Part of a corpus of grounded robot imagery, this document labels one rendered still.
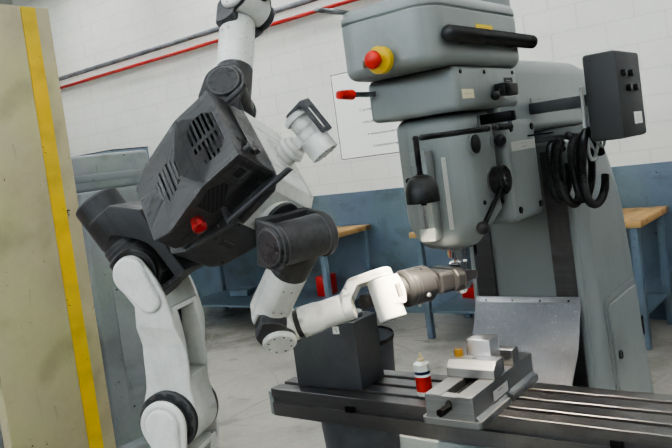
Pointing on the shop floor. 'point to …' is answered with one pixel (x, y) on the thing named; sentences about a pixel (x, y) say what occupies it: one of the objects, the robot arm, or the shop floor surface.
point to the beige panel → (43, 257)
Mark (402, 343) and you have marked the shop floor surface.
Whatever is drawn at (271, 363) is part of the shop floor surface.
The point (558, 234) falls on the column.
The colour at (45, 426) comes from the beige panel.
